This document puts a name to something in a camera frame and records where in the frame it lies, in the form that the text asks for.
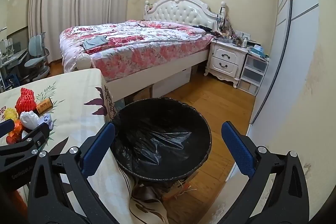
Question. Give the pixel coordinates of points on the light blue desk chair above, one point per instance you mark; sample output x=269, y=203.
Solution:
x=36, y=56

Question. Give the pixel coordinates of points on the shiny orange wrapper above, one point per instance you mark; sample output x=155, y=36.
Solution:
x=14, y=133

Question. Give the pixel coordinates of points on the grey folded cloth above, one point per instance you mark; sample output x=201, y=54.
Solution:
x=95, y=42

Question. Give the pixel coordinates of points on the white sliding wardrobe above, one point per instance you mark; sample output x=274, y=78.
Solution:
x=288, y=29

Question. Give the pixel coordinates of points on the red foam fruit net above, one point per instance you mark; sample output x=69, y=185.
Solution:
x=25, y=99

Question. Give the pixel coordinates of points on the beige striped curtains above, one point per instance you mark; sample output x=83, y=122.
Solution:
x=65, y=3

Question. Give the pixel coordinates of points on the white upholstered bed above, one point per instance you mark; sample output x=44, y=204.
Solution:
x=178, y=11

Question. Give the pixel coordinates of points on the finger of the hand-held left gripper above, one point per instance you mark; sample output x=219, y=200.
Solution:
x=6, y=128
x=29, y=140

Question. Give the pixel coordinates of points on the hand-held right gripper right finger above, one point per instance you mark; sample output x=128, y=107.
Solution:
x=239, y=148

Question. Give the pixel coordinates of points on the black trash bin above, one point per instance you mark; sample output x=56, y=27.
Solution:
x=147, y=119

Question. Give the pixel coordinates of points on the cluster of cosmetic bottles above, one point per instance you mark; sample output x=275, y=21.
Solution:
x=231, y=35

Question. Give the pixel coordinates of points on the lavender paper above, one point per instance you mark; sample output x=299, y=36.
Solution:
x=46, y=121

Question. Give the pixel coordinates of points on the yellow foam fruit net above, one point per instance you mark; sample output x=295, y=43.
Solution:
x=10, y=114

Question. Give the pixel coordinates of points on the white nightstand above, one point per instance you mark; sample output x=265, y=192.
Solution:
x=225, y=61

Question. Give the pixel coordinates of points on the golden bottle with black cap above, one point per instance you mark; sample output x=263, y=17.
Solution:
x=44, y=106

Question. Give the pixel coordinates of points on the clear plastic drawer unit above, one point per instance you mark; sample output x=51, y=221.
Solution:
x=253, y=71

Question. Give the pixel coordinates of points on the cream floral tablecloth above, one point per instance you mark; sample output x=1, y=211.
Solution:
x=78, y=98

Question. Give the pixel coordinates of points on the white storage box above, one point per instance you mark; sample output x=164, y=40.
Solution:
x=173, y=82

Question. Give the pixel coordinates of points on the teal tissue box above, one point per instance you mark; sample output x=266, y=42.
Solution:
x=258, y=52

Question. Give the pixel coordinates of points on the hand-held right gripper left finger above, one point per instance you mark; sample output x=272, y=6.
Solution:
x=99, y=148

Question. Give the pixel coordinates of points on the pink floral quilt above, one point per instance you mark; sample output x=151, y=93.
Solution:
x=147, y=40

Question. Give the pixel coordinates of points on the grey study desk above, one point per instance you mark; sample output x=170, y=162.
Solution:
x=13, y=58

